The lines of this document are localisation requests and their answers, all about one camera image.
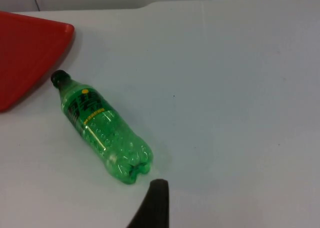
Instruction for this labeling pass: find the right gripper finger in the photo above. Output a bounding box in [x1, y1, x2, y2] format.
[127, 178, 171, 228]

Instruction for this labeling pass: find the green plastic bottle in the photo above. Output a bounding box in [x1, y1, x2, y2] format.
[50, 69, 154, 186]

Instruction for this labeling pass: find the red tray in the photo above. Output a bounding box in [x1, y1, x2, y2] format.
[0, 10, 76, 113]

